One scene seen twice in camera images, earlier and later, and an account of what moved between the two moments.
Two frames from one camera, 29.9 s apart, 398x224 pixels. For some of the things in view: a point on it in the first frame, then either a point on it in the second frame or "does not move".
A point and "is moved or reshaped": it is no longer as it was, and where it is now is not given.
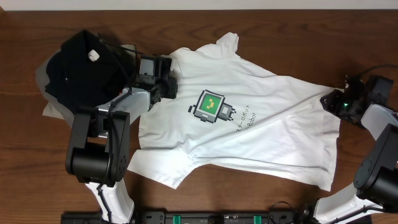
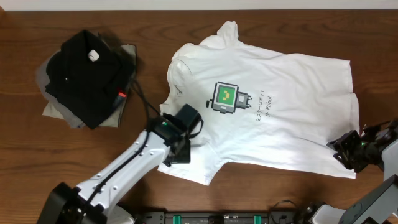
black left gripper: (172, 93) -> (185, 157)
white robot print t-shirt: (234, 113) is moved or reshaped
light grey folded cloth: (53, 108) does not move
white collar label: (93, 55) does not move
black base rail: (194, 217) does not move
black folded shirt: (86, 70) does not move
